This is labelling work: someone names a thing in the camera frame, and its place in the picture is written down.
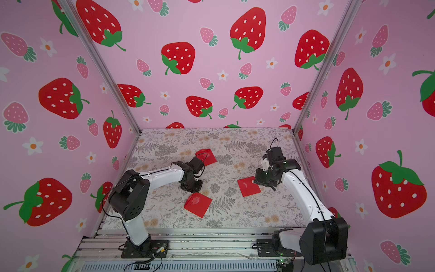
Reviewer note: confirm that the aluminium frame post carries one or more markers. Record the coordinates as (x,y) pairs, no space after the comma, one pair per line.
(342,30)
(73,16)

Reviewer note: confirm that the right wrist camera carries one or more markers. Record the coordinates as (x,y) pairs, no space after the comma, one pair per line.
(265,163)

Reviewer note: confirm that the red envelope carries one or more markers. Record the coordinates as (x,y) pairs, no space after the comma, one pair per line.
(248,187)
(198,204)
(206,156)

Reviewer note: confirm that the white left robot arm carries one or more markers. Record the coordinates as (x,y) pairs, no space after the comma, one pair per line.
(128,197)

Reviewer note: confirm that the aluminium frame post right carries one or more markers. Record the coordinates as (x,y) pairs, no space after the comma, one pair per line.
(342,30)

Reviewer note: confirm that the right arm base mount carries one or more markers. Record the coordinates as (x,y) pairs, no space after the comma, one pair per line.
(273,248)

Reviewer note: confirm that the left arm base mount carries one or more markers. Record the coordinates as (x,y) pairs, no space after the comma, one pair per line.
(149,249)

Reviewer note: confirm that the aluminium frame post left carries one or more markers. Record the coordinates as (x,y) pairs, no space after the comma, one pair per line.
(73,16)

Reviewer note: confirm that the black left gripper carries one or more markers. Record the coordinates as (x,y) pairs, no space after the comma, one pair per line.
(197,189)

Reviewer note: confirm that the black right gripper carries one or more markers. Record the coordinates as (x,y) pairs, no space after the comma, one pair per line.
(264,180)

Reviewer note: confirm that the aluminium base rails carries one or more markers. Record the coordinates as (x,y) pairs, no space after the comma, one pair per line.
(196,250)

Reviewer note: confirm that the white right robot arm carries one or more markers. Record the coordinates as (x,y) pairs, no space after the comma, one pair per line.
(325,236)

